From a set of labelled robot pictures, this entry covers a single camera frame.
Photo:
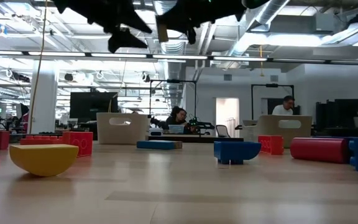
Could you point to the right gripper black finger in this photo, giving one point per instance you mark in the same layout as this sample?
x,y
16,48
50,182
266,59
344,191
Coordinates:
x,y
171,18
192,34

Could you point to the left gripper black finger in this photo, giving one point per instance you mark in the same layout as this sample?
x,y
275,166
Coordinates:
x,y
123,40
126,25

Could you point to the natural wood plank block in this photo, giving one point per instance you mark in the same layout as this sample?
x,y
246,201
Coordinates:
x,y
163,32

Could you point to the blue block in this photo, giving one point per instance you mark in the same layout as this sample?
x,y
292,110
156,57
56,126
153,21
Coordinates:
x,y
155,145

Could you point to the orange long stud brick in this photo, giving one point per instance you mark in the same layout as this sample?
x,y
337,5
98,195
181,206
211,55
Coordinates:
x,y
39,140

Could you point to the red cylinder block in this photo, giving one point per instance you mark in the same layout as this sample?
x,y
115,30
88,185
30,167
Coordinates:
x,y
319,150

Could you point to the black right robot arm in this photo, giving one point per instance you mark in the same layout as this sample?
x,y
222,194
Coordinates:
x,y
255,3

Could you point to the black neighbouring robot arm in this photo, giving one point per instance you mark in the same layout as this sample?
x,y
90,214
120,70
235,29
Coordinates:
x,y
202,124

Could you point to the long light bar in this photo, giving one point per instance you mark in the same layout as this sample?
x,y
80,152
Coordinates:
x,y
179,57

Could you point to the person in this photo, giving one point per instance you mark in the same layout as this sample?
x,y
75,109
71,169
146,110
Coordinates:
x,y
284,107
179,119

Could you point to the blue white box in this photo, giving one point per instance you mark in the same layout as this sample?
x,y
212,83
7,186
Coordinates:
x,y
176,129

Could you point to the white pillar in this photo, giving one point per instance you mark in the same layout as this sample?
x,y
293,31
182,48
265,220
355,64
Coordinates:
x,y
43,99

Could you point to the grey office chair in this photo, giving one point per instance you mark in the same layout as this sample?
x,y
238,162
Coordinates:
x,y
222,130

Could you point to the orange wedge block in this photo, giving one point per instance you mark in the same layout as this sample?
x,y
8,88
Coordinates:
x,y
78,143

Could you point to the yellow half-round block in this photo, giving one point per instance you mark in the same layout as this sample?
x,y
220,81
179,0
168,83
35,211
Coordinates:
x,y
43,160

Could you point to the clear grey plastic bin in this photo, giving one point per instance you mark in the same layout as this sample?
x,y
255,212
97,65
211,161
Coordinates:
x,y
300,133

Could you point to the black crate stack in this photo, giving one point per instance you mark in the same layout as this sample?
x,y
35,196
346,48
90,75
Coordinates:
x,y
340,115

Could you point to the black camera rig frame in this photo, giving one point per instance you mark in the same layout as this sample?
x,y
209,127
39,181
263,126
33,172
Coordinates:
x,y
172,81
272,85

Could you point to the silver ventilation duct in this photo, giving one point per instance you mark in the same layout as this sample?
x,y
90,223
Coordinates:
x,y
272,12

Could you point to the black wall screen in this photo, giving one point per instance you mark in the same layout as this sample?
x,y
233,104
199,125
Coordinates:
x,y
93,105

